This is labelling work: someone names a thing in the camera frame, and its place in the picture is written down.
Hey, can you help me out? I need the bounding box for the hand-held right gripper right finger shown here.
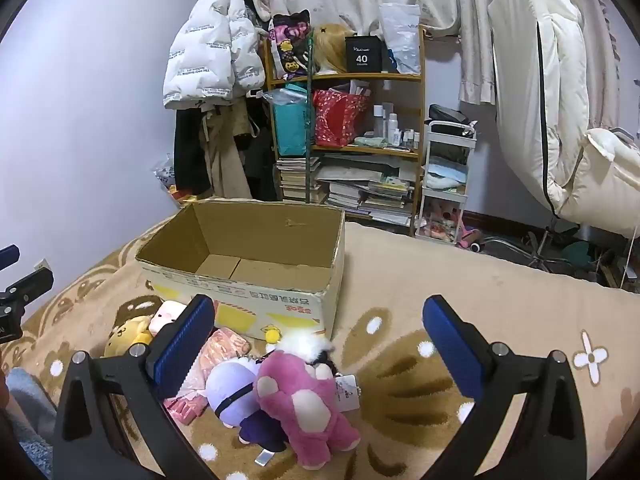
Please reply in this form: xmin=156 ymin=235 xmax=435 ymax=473
xmin=422 ymin=296 xmax=589 ymax=480

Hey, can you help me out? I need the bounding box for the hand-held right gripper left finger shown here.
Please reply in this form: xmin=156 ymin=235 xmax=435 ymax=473
xmin=52 ymin=294 xmax=218 ymax=480

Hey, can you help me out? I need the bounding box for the pink cube plush toy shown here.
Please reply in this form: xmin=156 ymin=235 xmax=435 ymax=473
xmin=149 ymin=300 xmax=188 ymax=336

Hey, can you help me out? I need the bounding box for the pink tissue packet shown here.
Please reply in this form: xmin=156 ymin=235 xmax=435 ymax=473
xmin=164 ymin=327 xmax=251 ymax=426

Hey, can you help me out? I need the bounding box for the yellow plush toy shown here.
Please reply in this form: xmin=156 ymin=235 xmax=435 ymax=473
xmin=104 ymin=316 xmax=153 ymax=358

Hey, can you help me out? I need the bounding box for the purple plush doll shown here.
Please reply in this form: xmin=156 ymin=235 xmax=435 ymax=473
xmin=205 ymin=357 xmax=288 ymax=453

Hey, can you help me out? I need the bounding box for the cardboard box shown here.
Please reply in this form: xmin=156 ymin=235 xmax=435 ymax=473
xmin=136 ymin=199 xmax=347 ymax=342

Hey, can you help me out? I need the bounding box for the grey blue clothing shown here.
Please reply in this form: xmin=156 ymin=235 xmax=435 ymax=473
xmin=0 ymin=367 xmax=58 ymax=480

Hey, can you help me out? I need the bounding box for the red and yellow bag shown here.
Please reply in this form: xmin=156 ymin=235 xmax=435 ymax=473
xmin=167 ymin=185 xmax=211 ymax=208

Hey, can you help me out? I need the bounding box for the white trolley cart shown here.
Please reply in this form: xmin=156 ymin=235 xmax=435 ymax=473
xmin=412 ymin=119 xmax=478 ymax=246

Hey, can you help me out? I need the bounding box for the clear plastic bag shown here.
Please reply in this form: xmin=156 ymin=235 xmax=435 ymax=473
xmin=152 ymin=160 xmax=178 ymax=193

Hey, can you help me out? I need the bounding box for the messy pile of books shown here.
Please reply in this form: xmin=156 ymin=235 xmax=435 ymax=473
xmin=315 ymin=152 xmax=418 ymax=226

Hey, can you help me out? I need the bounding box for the beige hanging coat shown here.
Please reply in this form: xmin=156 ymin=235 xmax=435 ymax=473
xmin=199 ymin=105 xmax=261 ymax=200

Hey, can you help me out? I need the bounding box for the black hanging coat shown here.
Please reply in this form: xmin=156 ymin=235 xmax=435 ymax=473
xmin=174 ymin=100 xmax=213 ymax=196

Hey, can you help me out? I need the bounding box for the dark hanging garment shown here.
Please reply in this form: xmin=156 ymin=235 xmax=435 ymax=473
xmin=235 ymin=95 xmax=278 ymax=202

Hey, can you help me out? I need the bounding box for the neat stack of books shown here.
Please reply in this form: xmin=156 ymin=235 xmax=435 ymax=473
xmin=276 ymin=156 xmax=322 ymax=204

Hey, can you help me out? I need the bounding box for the group of cosmetic bottles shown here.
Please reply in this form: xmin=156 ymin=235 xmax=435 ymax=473
xmin=371 ymin=102 xmax=422 ymax=150

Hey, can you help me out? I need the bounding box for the black bag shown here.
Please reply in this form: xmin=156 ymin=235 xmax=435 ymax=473
xmin=428 ymin=103 xmax=471 ymax=126

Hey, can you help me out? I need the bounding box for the teal bag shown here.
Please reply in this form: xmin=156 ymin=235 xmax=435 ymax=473
xmin=270 ymin=85 xmax=310 ymax=157

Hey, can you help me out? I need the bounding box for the red patterned bag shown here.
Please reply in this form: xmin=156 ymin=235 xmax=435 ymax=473
xmin=312 ymin=87 xmax=371 ymax=148

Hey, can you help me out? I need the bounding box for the thin green pole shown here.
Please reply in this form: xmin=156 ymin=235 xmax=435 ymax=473
xmin=304 ymin=30 xmax=316 ymax=204

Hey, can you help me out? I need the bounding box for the cream covered office chair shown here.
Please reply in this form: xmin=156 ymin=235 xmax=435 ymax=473
xmin=480 ymin=0 xmax=640 ymax=273

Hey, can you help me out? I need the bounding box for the wooden shelf rack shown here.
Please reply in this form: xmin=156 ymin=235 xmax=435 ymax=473
xmin=262 ymin=25 xmax=427 ymax=238

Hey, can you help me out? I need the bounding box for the white puffer jacket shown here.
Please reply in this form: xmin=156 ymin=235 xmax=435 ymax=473
xmin=163 ymin=0 xmax=267 ymax=110

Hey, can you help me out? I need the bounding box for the black box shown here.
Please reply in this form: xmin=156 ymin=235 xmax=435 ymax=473
xmin=345 ymin=35 xmax=383 ymax=75

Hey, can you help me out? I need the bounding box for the white plastic bag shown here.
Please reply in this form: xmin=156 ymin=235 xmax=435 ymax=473
xmin=378 ymin=2 xmax=422 ymax=75

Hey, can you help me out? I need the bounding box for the dark printed bag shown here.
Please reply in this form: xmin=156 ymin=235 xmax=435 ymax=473
xmin=269 ymin=10 xmax=313 ymax=81

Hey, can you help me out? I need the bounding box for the blonde wig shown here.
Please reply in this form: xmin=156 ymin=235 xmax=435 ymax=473
xmin=312 ymin=24 xmax=357 ymax=75

